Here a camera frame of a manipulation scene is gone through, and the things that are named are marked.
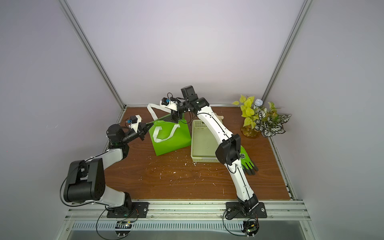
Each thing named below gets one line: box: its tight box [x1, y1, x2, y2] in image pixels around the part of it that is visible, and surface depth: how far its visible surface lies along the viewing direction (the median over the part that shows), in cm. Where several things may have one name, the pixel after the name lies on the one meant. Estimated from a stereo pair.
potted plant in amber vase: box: [232, 95, 292, 138], surface depth 84 cm
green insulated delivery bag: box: [148, 114, 192, 156], surface depth 86 cm
